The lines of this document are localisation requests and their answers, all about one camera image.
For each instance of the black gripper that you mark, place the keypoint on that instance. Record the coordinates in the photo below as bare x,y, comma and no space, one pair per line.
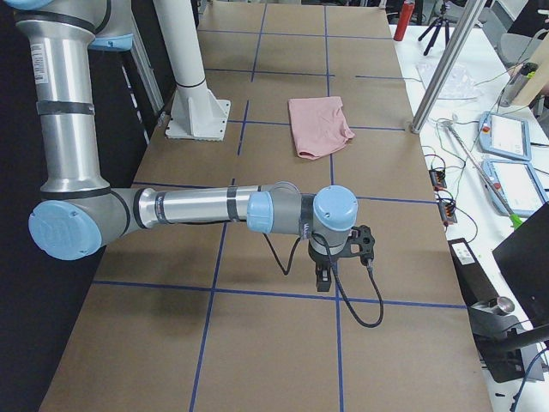
320,258

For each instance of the pink Snoopy t-shirt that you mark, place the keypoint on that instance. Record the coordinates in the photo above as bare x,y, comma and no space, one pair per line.
319,126

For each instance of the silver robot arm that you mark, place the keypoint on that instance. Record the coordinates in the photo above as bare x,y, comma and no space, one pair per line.
80,211

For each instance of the lower orange electronics board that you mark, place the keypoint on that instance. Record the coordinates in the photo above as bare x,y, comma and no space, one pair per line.
446,209

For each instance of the orange electronics board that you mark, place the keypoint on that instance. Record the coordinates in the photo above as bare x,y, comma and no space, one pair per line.
437,178
446,209

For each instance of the upper orange electronics board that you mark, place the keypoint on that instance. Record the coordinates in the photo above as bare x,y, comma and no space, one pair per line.
437,178

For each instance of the black box white label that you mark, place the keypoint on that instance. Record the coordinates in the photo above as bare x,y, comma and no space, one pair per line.
474,284

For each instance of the black desk clamp stand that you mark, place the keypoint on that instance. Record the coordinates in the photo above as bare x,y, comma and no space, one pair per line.
506,347

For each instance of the metal rod green tip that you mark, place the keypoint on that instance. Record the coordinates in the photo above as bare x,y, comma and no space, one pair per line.
495,188

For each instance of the black monitor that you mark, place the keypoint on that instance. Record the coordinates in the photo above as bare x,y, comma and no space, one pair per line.
522,259

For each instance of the lower teach pendant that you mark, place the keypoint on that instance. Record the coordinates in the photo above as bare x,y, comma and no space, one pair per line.
518,185

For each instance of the teach pendant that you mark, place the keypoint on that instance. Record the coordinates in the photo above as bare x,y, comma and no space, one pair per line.
504,136
518,185

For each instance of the upper teach pendant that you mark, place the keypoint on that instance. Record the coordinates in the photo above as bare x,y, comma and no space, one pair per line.
504,136

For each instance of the clear plastic bag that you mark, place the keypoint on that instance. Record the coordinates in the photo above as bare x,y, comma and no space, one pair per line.
459,85

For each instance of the red bottle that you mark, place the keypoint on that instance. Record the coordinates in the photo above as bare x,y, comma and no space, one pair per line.
405,16

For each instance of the grey water bottle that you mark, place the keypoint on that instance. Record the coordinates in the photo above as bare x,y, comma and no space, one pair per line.
519,79

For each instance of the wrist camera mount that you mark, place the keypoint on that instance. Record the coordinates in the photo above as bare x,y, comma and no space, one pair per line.
360,244

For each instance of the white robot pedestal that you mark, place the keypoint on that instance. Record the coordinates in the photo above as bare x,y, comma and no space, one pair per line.
196,113

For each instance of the black camera tripod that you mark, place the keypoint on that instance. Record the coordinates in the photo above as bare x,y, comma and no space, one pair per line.
435,27

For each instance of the aluminium frame post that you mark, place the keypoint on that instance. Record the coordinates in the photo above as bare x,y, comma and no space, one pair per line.
452,51

